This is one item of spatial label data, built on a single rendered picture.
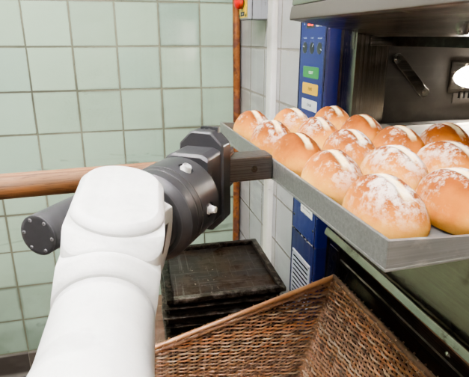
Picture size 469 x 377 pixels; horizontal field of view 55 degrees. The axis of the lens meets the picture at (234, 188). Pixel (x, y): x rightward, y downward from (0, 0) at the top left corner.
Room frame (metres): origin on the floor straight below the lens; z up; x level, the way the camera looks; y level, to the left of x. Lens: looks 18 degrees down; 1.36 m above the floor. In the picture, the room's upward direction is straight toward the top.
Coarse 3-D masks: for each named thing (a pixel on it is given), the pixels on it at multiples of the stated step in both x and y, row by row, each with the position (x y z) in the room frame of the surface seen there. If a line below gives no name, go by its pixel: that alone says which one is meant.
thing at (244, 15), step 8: (248, 0) 1.48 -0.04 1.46; (256, 0) 1.48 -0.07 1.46; (264, 0) 1.49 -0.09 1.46; (248, 8) 1.48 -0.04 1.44; (256, 8) 1.48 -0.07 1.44; (264, 8) 1.49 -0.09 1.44; (240, 16) 1.55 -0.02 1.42; (248, 16) 1.48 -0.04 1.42; (256, 16) 1.48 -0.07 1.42; (264, 16) 1.49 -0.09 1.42
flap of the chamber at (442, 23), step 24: (336, 0) 0.74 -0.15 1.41; (360, 0) 0.66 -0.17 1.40; (384, 0) 0.60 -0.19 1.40; (408, 0) 0.56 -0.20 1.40; (432, 0) 0.51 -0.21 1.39; (456, 0) 0.48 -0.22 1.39; (336, 24) 0.86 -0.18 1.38; (360, 24) 0.80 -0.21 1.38; (384, 24) 0.74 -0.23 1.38; (408, 24) 0.70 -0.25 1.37; (432, 24) 0.66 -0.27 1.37
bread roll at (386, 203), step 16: (368, 176) 0.41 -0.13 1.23; (384, 176) 0.40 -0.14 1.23; (352, 192) 0.41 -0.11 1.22; (368, 192) 0.39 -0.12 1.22; (384, 192) 0.38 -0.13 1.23; (400, 192) 0.37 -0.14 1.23; (416, 192) 0.38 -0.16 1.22; (352, 208) 0.39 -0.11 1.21; (368, 208) 0.38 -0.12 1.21; (384, 208) 0.37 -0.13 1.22; (400, 208) 0.36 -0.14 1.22; (416, 208) 0.36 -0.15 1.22; (384, 224) 0.36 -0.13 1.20; (400, 224) 0.35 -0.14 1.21; (416, 224) 0.35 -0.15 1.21
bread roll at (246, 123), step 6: (240, 114) 0.81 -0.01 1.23; (246, 114) 0.79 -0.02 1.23; (252, 114) 0.78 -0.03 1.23; (258, 114) 0.78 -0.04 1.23; (240, 120) 0.79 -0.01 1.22; (246, 120) 0.77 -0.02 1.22; (252, 120) 0.77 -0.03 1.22; (258, 120) 0.76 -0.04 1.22; (234, 126) 0.80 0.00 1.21; (240, 126) 0.78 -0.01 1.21; (246, 126) 0.77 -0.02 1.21; (252, 126) 0.76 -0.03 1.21; (240, 132) 0.77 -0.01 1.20; (246, 132) 0.76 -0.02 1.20; (252, 132) 0.75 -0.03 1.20; (246, 138) 0.76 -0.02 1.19
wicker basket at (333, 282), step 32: (320, 288) 0.89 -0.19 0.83; (224, 320) 0.83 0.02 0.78; (256, 320) 0.85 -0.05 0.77; (320, 320) 0.89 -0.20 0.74; (352, 320) 0.79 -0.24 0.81; (224, 352) 0.83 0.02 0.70; (256, 352) 0.85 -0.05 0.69; (288, 352) 0.87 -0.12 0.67; (320, 352) 0.85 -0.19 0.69; (352, 352) 0.76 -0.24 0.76; (384, 352) 0.69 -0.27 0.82
